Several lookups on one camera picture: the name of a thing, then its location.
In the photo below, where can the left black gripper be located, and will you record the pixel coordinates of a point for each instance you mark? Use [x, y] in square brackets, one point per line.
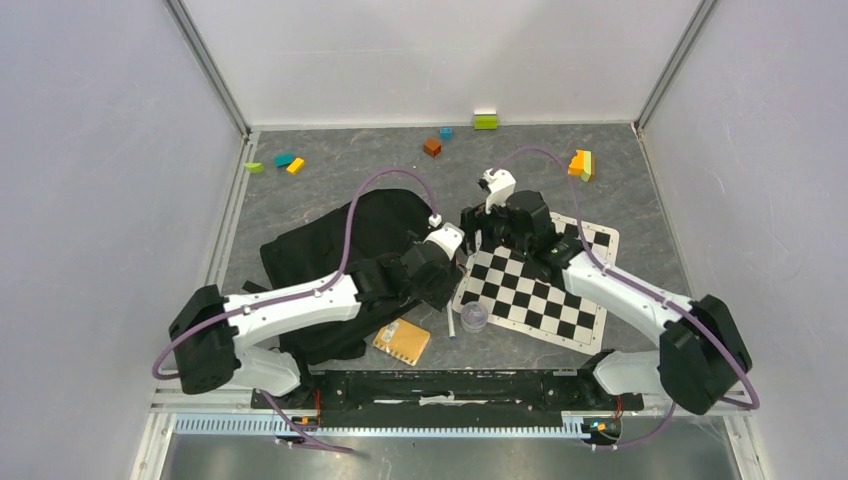
[438, 293]

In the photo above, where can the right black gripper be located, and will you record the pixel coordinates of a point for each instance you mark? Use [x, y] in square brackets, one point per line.
[475, 219]

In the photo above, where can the white blue marker pen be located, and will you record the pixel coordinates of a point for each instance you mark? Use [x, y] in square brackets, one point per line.
[451, 322]

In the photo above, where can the black student backpack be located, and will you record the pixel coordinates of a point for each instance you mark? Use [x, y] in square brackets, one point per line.
[383, 221]

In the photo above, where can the clear paperclip jar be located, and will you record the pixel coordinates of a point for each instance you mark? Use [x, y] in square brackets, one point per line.
[474, 317]

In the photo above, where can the black white chessboard mat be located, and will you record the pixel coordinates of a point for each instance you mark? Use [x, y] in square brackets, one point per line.
[498, 280]

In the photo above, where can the brown spiral notebook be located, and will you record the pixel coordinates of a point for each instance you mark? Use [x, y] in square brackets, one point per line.
[402, 340]

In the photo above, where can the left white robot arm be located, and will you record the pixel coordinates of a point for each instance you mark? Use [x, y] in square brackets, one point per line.
[216, 338]

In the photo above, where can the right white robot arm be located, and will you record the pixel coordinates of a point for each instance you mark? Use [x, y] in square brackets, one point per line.
[699, 358]

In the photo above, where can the orange stepped block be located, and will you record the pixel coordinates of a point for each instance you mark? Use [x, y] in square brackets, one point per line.
[577, 165]

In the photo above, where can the yellow-green block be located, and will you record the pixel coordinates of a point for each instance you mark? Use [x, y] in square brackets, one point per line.
[589, 166]

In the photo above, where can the green white block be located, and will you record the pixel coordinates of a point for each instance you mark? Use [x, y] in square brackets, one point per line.
[485, 119]

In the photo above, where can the brown cube block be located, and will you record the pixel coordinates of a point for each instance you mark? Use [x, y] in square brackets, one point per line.
[432, 147]

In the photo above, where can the yellow small block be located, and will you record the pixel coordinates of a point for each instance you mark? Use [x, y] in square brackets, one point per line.
[295, 166]

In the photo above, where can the teal block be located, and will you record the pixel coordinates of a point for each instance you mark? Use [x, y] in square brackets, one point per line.
[283, 160]

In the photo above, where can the green half-round block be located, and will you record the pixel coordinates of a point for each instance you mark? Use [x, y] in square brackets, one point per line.
[254, 167]

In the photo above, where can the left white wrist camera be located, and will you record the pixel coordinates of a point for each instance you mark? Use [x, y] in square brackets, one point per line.
[445, 235]

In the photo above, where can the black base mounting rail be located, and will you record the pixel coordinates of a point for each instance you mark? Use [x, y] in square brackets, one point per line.
[453, 398]

